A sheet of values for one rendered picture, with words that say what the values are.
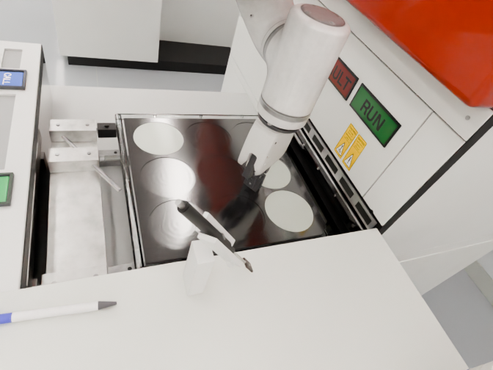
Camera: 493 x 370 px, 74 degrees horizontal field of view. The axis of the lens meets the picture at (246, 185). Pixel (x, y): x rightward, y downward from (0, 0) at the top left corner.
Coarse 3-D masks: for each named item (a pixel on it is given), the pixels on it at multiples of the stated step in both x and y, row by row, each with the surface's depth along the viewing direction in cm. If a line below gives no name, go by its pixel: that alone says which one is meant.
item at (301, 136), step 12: (300, 132) 75; (300, 144) 76; (312, 144) 73; (312, 156) 72; (300, 168) 78; (324, 168) 69; (324, 180) 68; (312, 192) 73; (336, 192) 65; (336, 204) 66; (348, 204) 63; (324, 216) 69; (348, 216) 62; (336, 228) 68; (360, 228) 60
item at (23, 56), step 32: (0, 64) 61; (32, 64) 63; (0, 96) 56; (32, 96) 57; (0, 128) 51; (32, 128) 53; (0, 160) 48; (0, 224) 41; (0, 256) 39; (0, 288) 36
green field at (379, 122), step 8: (360, 88) 58; (360, 96) 59; (368, 96) 57; (352, 104) 61; (360, 104) 59; (368, 104) 57; (376, 104) 55; (360, 112) 59; (368, 112) 57; (376, 112) 56; (384, 112) 54; (368, 120) 57; (376, 120) 56; (384, 120) 54; (392, 120) 53; (376, 128) 56; (384, 128) 54; (392, 128) 53; (384, 136) 54
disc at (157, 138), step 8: (136, 128) 68; (144, 128) 68; (152, 128) 69; (160, 128) 70; (168, 128) 70; (136, 136) 66; (144, 136) 67; (152, 136) 68; (160, 136) 68; (168, 136) 69; (176, 136) 70; (136, 144) 65; (144, 144) 65; (152, 144) 66; (160, 144) 67; (168, 144) 67; (176, 144) 68; (152, 152) 65; (160, 152) 65; (168, 152) 66
